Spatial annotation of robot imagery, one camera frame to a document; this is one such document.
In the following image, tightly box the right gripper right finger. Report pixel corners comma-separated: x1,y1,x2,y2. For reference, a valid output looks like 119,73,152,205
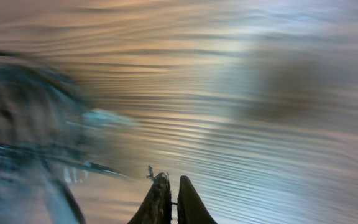
177,175,217,224

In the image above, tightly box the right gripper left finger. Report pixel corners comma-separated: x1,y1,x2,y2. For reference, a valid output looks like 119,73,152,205
128,172,172,224

